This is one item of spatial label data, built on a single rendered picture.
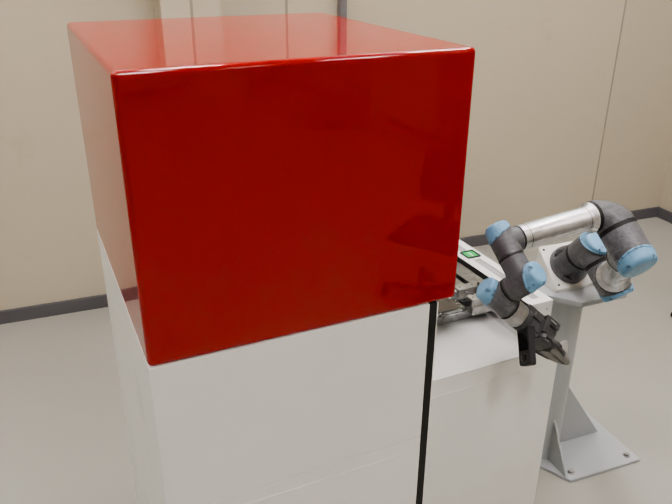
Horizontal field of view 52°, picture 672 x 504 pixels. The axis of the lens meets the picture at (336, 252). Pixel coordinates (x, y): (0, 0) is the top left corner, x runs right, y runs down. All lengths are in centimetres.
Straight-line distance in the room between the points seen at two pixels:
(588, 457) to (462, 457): 97
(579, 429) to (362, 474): 161
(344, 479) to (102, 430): 173
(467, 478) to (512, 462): 19
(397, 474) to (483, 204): 329
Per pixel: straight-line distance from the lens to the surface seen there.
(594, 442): 334
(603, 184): 562
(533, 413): 248
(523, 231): 201
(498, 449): 247
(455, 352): 226
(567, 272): 270
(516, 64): 484
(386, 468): 191
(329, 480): 184
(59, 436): 340
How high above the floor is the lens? 203
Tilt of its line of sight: 25 degrees down
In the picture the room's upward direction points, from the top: straight up
